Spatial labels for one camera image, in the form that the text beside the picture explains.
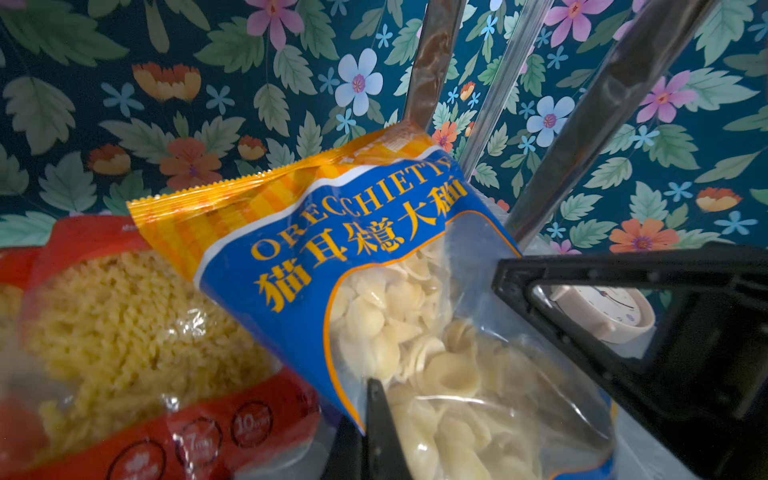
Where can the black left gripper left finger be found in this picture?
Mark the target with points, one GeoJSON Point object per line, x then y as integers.
{"type": "Point", "coordinates": [369, 438]}

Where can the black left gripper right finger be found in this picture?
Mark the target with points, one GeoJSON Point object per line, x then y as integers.
{"type": "Point", "coordinates": [700, 387]}

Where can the blue pasta bag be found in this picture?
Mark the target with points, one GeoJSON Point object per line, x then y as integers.
{"type": "Point", "coordinates": [368, 270]}

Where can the red macaroni bag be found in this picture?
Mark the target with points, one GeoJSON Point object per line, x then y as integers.
{"type": "Point", "coordinates": [115, 367]}

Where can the white two-tier shelf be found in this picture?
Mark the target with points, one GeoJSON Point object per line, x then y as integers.
{"type": "Point", "coordinates": [632, 67]}

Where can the round white clock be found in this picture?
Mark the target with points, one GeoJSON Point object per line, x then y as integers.
{"type": "Point", "coordinates": [611, 314]}

